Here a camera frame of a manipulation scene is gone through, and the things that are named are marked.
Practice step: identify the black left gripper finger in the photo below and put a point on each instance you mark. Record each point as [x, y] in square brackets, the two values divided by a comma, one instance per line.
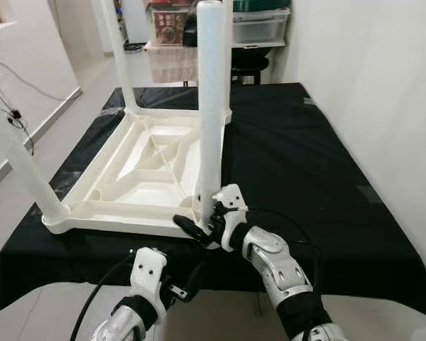
[187, 253]
[202, 273]

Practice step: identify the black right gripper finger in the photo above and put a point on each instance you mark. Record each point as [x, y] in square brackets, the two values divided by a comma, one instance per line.
[193, 229]

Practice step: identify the white plastic children table top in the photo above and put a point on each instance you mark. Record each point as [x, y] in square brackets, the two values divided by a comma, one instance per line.
[149, 170]

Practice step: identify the white plastic table leg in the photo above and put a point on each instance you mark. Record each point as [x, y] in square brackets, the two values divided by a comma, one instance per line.
[211, 85]
[228, 64]
[28, 170]
[121, 50]

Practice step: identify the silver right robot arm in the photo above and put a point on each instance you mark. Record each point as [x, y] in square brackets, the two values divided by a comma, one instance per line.
[284, 273]

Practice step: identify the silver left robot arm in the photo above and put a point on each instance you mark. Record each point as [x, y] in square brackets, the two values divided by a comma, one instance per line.
[124, 323]

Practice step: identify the black tablecloth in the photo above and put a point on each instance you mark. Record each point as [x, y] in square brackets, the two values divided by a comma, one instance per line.
[305, 192]

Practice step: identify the clear adhesive tape strip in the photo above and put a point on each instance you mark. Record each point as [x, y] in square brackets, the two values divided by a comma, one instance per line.
[72, 174]

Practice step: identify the grey tape patch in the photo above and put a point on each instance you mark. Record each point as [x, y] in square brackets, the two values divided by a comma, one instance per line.
[309, 101]
[369, 193]

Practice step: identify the black round stool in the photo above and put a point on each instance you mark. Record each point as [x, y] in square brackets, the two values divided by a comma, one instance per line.
[250, 62]

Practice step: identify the beige cloth covered side table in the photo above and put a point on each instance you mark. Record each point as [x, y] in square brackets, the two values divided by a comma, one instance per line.
[172, 64]

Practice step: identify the black bowl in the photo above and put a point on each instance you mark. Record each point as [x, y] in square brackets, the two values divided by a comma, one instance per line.
[259, 47]

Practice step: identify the black round floor stand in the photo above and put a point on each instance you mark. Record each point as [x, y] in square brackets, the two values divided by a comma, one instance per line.
[133, 47]

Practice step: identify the dark crumpled bag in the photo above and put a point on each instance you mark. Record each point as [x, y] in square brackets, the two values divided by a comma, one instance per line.
[191, 30]

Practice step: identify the clear plastic storage box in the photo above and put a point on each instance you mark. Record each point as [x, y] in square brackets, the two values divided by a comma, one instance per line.
[261, 27]

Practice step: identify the red printed box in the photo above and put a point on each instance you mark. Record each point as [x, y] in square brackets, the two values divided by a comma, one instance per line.
[169, 27]

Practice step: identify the black power adapter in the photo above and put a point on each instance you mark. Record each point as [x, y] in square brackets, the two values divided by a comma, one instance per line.
[15, 114]

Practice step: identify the dark green basin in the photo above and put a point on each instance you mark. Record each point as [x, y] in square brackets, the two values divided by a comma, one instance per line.
[261, 4]

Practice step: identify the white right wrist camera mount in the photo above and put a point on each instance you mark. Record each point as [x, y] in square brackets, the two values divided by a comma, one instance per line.
[233, 202]

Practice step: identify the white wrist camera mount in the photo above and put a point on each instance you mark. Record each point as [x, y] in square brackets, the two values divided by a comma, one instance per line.
[148, 273]
[233, 202]

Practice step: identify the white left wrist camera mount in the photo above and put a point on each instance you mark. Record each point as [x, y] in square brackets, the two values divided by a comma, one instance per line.
[148, 273]

